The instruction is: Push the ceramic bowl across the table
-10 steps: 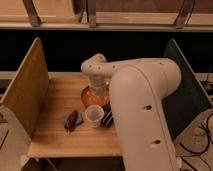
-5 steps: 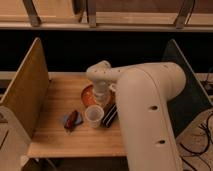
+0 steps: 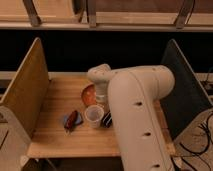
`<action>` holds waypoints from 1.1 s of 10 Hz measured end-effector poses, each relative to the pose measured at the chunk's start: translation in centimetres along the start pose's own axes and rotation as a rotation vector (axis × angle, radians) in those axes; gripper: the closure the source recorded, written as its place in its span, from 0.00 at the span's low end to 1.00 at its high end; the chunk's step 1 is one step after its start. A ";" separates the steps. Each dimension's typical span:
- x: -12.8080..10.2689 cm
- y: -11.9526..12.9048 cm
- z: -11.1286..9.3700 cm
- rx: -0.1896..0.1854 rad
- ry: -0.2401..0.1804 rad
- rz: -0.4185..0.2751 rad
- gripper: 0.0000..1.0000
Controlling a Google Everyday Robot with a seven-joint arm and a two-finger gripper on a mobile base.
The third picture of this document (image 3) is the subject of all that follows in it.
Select orange ceramic bowl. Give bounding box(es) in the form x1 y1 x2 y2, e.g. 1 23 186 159
81 84 96 107

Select black cables on floor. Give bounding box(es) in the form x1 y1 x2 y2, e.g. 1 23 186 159
179 111 213 171

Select wooden shelf with brackets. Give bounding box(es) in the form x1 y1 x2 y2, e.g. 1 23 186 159
0 0 213 32

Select black striped object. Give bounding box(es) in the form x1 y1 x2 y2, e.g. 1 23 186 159
101 112 112 128

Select right dark divider panel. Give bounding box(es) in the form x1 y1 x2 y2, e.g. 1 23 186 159
160 39 213 140

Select blue cloth piece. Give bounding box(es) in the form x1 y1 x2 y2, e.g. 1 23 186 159
63 111 83 126

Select left wooden divider panel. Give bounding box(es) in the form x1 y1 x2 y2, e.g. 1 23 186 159
0 38 49 141

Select white plastic cup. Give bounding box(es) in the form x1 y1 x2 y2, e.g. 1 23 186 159
84 105 104 129

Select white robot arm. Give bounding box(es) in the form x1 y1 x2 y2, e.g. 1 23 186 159
87 64 175 171

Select dark red chili toy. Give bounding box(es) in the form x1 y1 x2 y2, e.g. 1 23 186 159
64 111 78 130

